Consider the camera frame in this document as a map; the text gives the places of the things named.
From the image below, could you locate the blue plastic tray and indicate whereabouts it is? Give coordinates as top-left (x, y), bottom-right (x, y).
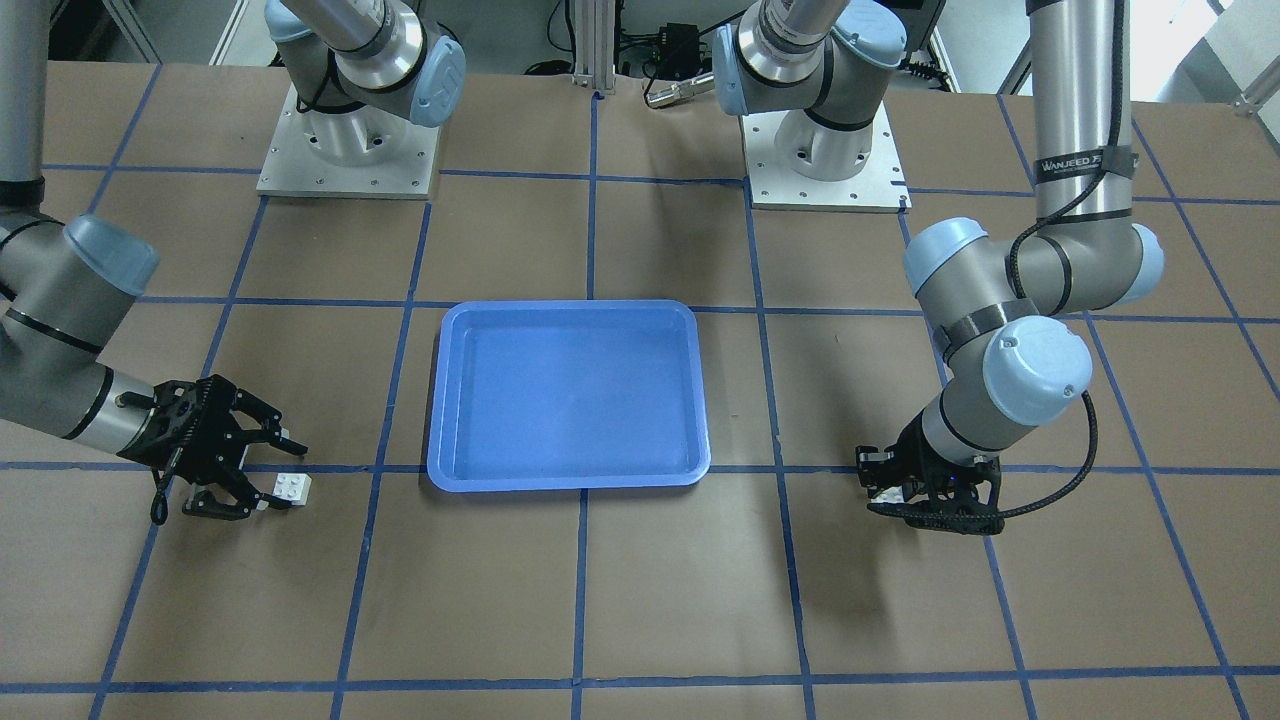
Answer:
top-left (426, 300), bottom-right (710, 493)

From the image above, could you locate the silver metal cylinder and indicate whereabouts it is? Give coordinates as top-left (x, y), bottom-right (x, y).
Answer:
top-left (644, 73), bottom-right (716, 109)

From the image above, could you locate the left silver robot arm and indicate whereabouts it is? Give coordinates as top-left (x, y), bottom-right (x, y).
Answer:
top-left (856, 1), bottom-right (1165, 536)

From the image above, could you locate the white building block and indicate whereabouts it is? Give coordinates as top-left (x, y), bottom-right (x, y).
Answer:
top-left (270, 471), bottom-right (312, 507)
top-left (869, 486), bottom-right (906, 503)

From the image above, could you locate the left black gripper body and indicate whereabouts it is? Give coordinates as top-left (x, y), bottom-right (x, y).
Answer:
top-left (855, 416), bottom-right (1004, 536)

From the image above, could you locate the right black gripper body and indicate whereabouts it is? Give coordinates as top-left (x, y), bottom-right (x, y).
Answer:
top-left (118, 375), bottom-right (262, 501)

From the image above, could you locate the aluminium frame post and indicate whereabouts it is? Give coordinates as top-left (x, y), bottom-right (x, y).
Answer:
top-left (564, 0), bottom-right (618, 96)

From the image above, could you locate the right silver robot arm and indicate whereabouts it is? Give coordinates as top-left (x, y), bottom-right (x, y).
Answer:
top-left (1, 1), bottom-right (307, 525)

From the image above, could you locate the black braided cable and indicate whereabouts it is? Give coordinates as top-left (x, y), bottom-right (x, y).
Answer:
top-left (989, 95), bottom-right (1137, 519)

